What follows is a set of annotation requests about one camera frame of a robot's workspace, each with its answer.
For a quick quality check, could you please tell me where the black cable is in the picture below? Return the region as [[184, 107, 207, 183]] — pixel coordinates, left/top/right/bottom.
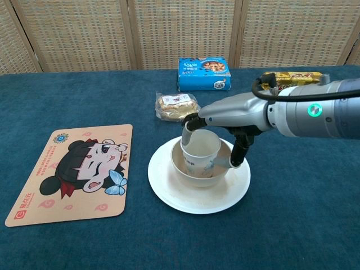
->
[[251, 73, 360, 102]]

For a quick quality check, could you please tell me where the bread in clear wrapper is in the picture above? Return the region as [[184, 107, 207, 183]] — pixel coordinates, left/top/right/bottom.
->
[[155, 91, 202, 123]]

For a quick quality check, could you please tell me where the gold snack packet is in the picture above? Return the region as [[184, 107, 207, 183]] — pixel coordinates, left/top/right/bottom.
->
[[260, 71, 324, 91]]

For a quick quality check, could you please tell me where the woven folding screen panel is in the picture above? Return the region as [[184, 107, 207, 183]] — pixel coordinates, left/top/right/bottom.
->
[[0, 0, 43, 75], [345, 36, 360, 67], [10, 0, 136, 73], [235, 0, 360, 69], [126, 0, 240, 70]]

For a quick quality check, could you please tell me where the cartoon girl mouse pad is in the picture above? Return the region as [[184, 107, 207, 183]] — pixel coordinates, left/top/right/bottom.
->
[[4, 124, 133, 228]]

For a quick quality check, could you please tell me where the white plate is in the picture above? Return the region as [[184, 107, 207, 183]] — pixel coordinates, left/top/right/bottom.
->
[[147, 134, 251, 215]]

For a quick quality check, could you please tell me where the white paper cup blue flower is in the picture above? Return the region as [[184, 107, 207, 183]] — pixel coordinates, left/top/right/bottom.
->
[[179, 129, 221, 179]]

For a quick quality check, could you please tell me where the blue tablecloth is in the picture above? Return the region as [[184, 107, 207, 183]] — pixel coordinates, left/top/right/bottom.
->
[[0, 65, 360, 270]]

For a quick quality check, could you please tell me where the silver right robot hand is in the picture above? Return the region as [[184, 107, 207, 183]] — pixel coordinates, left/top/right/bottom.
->
[[181, 92, 276, 169]]

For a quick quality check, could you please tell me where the beige bowl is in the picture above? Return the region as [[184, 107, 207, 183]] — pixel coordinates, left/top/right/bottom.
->
[[170, 134, 236, 188]]

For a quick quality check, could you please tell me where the blue cookie box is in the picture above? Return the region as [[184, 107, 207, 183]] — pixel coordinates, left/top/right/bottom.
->
[[177, 57, 232, 92]]

